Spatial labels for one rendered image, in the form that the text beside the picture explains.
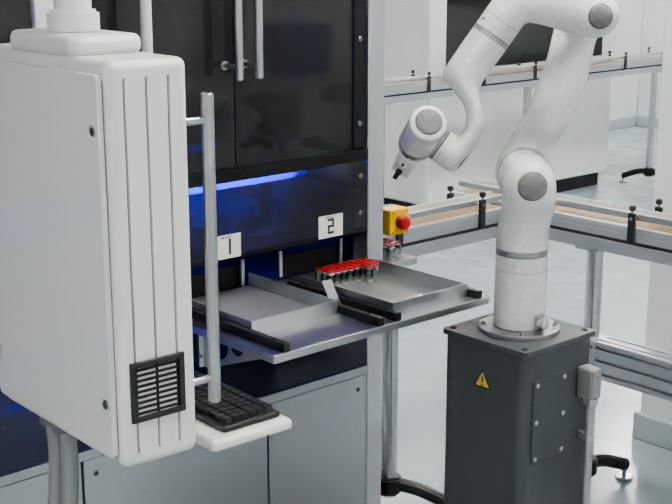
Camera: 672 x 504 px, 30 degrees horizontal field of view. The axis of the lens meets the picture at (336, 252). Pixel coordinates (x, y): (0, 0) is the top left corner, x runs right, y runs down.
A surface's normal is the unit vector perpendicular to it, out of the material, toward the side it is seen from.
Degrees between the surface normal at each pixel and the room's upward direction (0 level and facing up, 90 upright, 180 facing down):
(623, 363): 90
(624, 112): 90
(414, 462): 0
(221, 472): 90
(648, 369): 90
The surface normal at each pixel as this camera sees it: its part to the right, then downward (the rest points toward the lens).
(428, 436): 0.00, -0.97
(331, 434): 0.67, 0.18
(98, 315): -0.76, 0.16
